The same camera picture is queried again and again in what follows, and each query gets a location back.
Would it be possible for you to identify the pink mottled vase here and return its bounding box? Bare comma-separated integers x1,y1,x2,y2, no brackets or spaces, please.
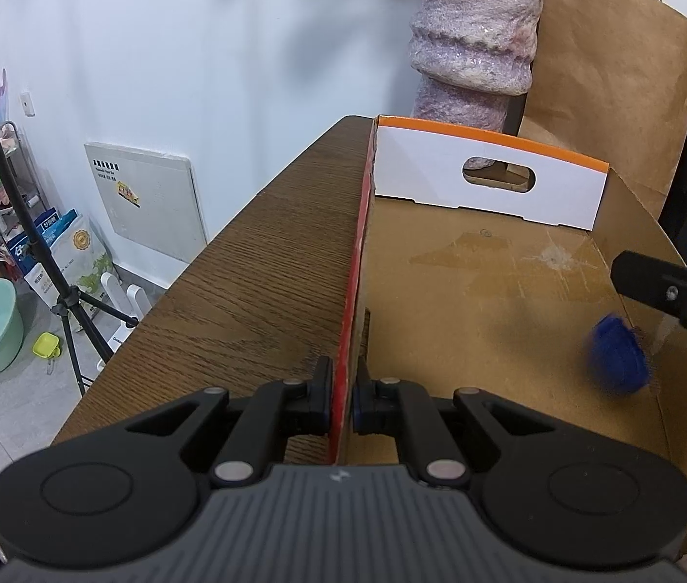
409,0,549,186

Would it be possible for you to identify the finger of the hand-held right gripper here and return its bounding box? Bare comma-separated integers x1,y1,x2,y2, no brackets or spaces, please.
610,250,687,371

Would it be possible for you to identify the blue round object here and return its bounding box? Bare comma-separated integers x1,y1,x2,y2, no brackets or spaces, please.
589,314,651,395

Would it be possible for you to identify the blue white packet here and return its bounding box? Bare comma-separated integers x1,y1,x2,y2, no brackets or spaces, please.
3,209,80,280

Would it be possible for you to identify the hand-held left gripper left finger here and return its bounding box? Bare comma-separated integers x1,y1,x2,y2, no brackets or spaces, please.
126,356,335,492

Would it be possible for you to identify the white plastic stand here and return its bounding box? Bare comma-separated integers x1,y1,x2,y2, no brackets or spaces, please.
97,272,153,371

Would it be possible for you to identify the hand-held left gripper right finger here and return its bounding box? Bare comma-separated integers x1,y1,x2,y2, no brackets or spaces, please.
351,357,556,492

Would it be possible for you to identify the white wall panel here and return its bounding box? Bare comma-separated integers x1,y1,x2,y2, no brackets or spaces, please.
84,141,209,265

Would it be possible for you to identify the white sack green print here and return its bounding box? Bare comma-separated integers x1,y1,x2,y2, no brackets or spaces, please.
24,212,117,323

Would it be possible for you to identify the red cardboard box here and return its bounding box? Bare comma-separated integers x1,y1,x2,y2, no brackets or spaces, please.
328,114,687,583

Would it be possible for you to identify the brown paper bag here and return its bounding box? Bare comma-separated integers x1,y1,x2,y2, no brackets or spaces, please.
504,0,687,220

